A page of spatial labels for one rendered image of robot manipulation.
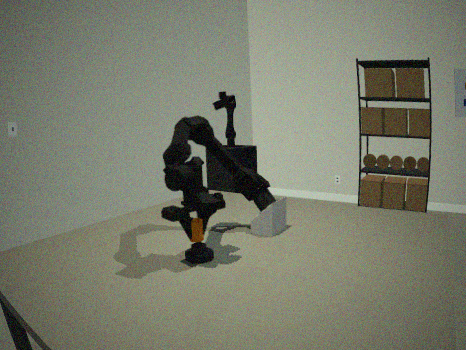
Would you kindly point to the orange tapered knob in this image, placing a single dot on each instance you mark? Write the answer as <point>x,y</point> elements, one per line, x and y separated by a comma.
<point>197,230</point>

